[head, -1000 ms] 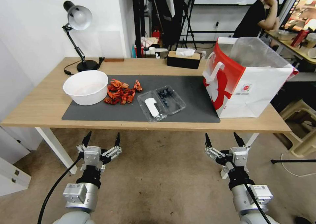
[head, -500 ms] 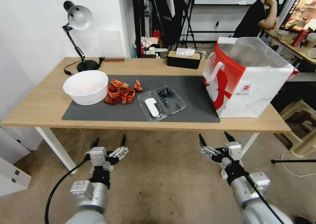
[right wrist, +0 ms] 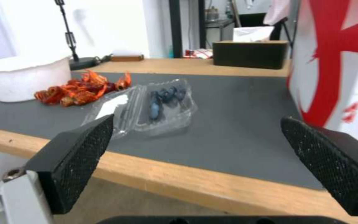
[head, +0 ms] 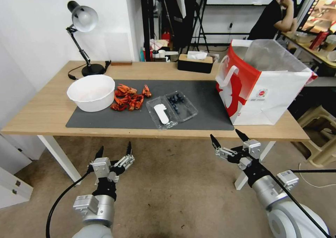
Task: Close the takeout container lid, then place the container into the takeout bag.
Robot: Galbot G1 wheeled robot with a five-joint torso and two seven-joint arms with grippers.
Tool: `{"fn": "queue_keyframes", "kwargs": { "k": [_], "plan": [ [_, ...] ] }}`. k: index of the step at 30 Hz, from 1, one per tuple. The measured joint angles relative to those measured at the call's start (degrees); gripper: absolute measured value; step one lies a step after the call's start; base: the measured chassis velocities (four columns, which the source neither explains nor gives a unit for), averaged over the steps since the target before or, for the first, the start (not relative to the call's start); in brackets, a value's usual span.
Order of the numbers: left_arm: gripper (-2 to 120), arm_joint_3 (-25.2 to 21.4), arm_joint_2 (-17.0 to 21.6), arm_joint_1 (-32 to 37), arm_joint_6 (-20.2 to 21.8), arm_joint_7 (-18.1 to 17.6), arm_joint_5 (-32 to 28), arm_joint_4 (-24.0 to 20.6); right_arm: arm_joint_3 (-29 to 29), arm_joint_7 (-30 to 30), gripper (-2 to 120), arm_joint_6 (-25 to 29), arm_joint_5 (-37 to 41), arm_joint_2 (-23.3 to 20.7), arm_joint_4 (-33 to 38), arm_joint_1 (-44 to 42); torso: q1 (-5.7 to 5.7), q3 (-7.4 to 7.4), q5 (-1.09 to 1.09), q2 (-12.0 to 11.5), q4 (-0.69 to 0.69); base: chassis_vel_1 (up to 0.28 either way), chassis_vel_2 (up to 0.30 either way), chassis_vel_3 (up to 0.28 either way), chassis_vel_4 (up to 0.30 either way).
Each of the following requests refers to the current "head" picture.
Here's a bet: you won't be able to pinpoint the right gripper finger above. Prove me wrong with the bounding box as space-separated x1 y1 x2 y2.
210 134 238 161
235 128 251 145

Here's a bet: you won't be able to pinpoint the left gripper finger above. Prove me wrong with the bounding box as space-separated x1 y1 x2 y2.
93 145 105 162
114 141 135 168

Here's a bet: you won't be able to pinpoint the red white takeout bag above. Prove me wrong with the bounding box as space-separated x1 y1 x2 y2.
215 39 319 126

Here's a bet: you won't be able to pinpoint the clear plastic takeout container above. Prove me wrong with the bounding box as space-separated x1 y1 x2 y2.
146 90 198 130

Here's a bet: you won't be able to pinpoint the black wooden-lid tissue box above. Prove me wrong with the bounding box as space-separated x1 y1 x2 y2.
177 54 214 74

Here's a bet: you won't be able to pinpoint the dark grey table mat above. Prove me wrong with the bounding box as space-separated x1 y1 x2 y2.
65 79 235 131

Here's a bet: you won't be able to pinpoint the white round bowl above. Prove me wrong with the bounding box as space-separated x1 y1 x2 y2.
66 75 116 113

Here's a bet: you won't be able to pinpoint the blueberries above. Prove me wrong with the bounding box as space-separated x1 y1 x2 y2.
167 93 186 114

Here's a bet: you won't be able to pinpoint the beige plastic stool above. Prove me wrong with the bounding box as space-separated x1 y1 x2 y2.
296 104 336 168

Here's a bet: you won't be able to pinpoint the white cabinet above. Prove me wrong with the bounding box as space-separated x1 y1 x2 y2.
0 134 47 210

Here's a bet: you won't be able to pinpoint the white tissue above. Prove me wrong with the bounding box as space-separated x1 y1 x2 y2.
187 51 208 60

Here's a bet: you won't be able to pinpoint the wooden back desk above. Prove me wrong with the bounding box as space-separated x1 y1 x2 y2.
281 32 336 67

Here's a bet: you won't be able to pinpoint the black folding ladder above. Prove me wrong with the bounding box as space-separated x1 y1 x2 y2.
191 0 211 53

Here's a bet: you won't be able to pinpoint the red bottle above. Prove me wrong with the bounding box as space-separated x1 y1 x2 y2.
309 31 330 50

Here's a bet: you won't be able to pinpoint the person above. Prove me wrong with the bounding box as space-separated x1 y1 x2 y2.
247 0 303 41

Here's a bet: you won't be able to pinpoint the black desk lamp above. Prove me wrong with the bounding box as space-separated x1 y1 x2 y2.
65 0 106 77

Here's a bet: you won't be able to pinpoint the display screen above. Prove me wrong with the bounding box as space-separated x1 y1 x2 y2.
296 0 336 35

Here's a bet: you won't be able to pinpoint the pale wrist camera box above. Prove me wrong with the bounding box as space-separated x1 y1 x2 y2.
89 157 111 179
243 140 262 160

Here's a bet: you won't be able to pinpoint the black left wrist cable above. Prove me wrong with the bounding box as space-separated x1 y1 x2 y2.
45 169 93 238

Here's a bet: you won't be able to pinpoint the white floor cable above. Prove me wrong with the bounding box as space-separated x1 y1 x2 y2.
299 162 336 189

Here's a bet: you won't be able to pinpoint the black lamp cable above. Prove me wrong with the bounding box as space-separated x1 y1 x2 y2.
68 63 88 81

